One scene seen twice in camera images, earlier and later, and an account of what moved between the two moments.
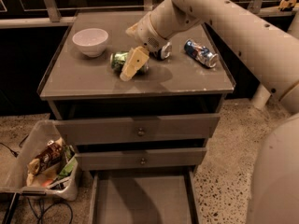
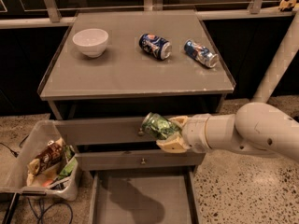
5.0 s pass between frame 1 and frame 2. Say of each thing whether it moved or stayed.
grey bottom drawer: stayed
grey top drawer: stayed
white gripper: moved
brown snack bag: stayed
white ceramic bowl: stayed
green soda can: moved
